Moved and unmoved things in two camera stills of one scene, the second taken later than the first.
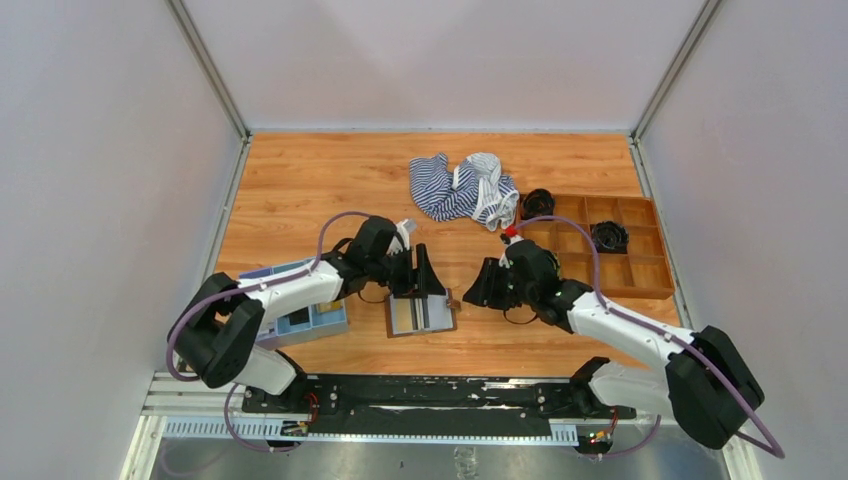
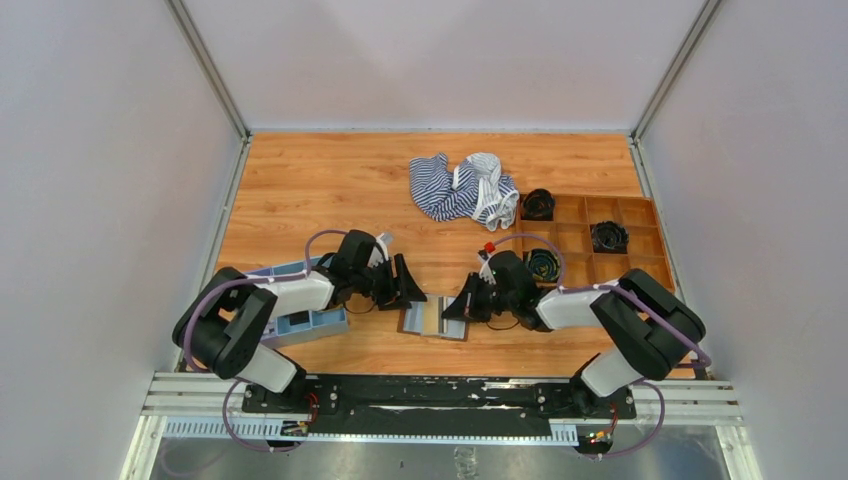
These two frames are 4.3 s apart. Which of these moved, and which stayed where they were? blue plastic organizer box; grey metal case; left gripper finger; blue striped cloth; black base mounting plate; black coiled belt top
Moved: left gripper finger; grey metal case
Stayed: blue striped cloth; black coiled belt top; blue plastic organizer box; black base mounting plate
